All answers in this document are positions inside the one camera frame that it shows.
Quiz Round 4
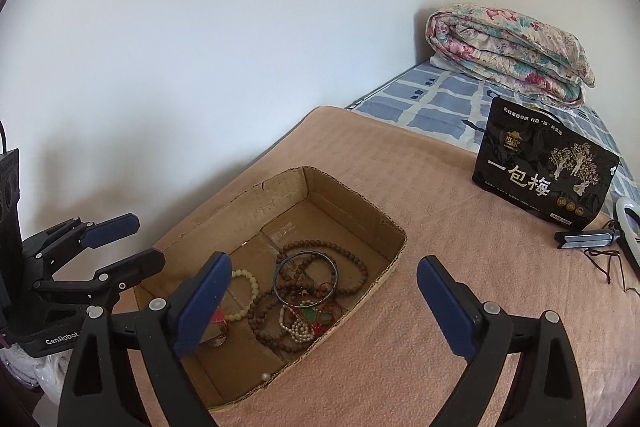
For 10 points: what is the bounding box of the white pearl bracelet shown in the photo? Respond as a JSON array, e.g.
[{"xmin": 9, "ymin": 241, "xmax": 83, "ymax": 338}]
[{"xmin": 279, "ymin": 304, "xmax": 316, "ymax": 343}]

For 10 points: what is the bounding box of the red string green pendant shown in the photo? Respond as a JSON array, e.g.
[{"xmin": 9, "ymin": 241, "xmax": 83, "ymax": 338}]
[{"xmin": 295, "ymin": 287, "xmax": 346, "ymax": 325}]

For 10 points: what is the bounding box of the pink blanket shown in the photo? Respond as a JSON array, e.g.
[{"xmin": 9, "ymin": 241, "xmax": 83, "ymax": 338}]
[{"xmin": 115, "ymin": 106, "xmax": 640, "ymax": 427}]

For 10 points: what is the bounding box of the folded floral quilt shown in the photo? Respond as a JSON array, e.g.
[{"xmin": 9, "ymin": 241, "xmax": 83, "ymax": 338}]
[{"xmin": 425, "ymin": 2, "xmax": 597, "ymax": 108}]

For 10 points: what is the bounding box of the person's left hand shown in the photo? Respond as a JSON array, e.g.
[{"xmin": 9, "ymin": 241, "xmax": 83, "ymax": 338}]
[{"xmin": 0, "ymin": 339, "xmax": 72, "ymax": 390}]

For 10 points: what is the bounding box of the black bangle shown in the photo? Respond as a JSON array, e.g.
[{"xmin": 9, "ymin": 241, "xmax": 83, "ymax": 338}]
[{"xmin": 272, "ymin": 251, "xmax": 338, "ymax": 308}]

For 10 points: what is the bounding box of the pale bead bracelet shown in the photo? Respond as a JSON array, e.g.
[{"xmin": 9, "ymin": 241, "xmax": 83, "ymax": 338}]
[{"xmin": 222, "ymin": 268, "xmax": 261, "ymax": 323}]

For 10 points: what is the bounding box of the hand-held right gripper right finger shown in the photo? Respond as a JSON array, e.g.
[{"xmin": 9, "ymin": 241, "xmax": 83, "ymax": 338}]
[{"xmin": 416, "ymin": 255, "xmax": 587, "ymax": 427}]

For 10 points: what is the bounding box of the thin ring light cable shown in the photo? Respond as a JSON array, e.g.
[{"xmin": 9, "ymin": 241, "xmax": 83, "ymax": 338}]
[{"xmin": 582, "ymin": 219, "xmax": 640, "ymax": 295}]

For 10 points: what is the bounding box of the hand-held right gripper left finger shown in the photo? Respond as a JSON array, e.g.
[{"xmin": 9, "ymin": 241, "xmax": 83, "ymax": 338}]
[{"xmin": 57, "ymin": 251, "xmax": 233, "ymax": 427}]

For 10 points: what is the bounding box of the blue checked bedsheet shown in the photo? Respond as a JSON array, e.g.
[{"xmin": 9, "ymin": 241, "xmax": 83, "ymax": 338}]
[{"xmin": 345, "ymin": 59, "xmax": 640, "ymax": 208}]

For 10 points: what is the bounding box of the cardboard box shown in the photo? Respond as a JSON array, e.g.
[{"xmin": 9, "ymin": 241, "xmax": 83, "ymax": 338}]
[{"xmin": 134, "ymin": 166, "xmax": 407, "ymax": 410}]

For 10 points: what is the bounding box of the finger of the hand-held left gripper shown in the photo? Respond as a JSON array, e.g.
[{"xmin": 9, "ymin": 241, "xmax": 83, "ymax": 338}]
[
  {"xmin": 22, "ymin": 213, "xmax": 142, "ymax": 268},
  {"xmin": 31, "ymin": 248, "xmax": 167, "ymax": 308}
]

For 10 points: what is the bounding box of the black printed bag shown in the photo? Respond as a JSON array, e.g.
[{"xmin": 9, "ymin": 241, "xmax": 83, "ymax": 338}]
[{"xmin": 471, "ymin": 96, "xmax": 621, "ymax": 230}]

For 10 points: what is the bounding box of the brown wooden bead necklace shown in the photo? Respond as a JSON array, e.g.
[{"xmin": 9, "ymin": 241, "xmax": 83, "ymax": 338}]
[{"xmin": 247, "ymin": 239, "xmax": 370, "ymax": 353}]

